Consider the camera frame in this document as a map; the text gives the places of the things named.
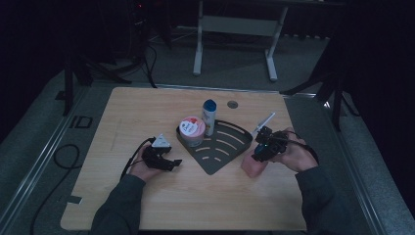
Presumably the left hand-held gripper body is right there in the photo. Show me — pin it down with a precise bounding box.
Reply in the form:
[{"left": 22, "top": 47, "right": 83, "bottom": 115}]
[{"left": 140, "top": 132, "right": 175, "bottom": 172}]

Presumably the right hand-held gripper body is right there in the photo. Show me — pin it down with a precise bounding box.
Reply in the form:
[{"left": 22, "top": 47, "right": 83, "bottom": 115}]
[{"left": 251, "top": 112, "right": 290, "bottom": 164}]

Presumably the pink lid cream tub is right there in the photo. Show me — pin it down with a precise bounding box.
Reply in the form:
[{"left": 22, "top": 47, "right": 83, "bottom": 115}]
[{"left": 178, "top": 116, "right": 207, "bottom": 148}]

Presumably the dark grey corner shelf rack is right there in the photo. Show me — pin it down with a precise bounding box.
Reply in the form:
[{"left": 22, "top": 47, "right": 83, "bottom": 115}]
[{"left": 175, "top": 119, "right": 254, "bottom": 176}]

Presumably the white bottle with blue cap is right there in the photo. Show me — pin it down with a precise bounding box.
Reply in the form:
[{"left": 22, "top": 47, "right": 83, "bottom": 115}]
[{"left": 202, "top": 99, "right": 217, "bottom": 137}]

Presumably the person's left hand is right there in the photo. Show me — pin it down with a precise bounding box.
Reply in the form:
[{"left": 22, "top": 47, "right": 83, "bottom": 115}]
[{"left": 128, "top": 151, "right": 156, "bottom": 183}]

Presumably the person's right hand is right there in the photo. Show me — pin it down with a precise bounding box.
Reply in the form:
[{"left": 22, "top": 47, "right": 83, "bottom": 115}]
[{"left": 271, "top": 126, "right": 320, "bottom": 173}]

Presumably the black metal stand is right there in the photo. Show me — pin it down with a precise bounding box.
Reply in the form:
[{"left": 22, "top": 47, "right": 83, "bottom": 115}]
[
  {"left": 62, "top": 53, "right": 132, "bottom": 118},
  {"left": 281, "top": 65, "right": 360, "bottom": 132}
]

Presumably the grey tape piece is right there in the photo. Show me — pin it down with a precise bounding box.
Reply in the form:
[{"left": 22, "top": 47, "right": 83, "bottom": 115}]
[{"left": 66, "top": 194, "right": 83, "bottom": 206}]

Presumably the dark equipment tower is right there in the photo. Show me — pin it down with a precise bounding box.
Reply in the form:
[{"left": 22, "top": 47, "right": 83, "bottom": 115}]
[{"left": 128, "top": 0, "right": 151, "bottom": 63}]

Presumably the left hand-held gripper cable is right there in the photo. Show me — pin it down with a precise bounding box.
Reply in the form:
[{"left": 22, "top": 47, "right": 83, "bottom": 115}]
[{"left": 119, "top": 136, "right": 157, "bottom": 181}]

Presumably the hand-held gripper cable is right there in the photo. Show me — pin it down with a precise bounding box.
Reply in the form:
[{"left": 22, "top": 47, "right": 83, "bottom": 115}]
[
  {"left": 275, "top": 130, "right": 321, "bottom": 165},
  {"left": 119, "top": 136, "right": 157, "bottom": 181}
]

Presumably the right hand-held gripper cable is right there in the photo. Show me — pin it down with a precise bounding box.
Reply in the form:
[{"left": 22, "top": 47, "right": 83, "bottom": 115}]
[{"left": 275, "top": 130, "right": 321, "bottom": 165}]

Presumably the black hanging cable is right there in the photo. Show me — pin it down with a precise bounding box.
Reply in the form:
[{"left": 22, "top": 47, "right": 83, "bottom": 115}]
[{"left": 142, "top": 44, "right": 159, "bottom": 89}]

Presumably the metal floor rail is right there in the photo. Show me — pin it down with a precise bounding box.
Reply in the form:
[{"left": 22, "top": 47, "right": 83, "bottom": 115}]
[
  {"left": 0, "top": 86, "right": 89, "bottom": 229},
  {"left": 321, "top": 99, "right": 390, "bottom": 235}
]

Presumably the black floor cable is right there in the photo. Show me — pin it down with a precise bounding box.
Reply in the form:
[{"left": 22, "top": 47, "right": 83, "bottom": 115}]
[{"left": 29, "top": 143, "right": 81, "bottom": 235}]

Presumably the white desk frame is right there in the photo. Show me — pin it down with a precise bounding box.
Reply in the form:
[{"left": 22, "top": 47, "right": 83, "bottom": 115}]
[{"left": 193, "top": 0, "right": 346, "bottom": 82}]

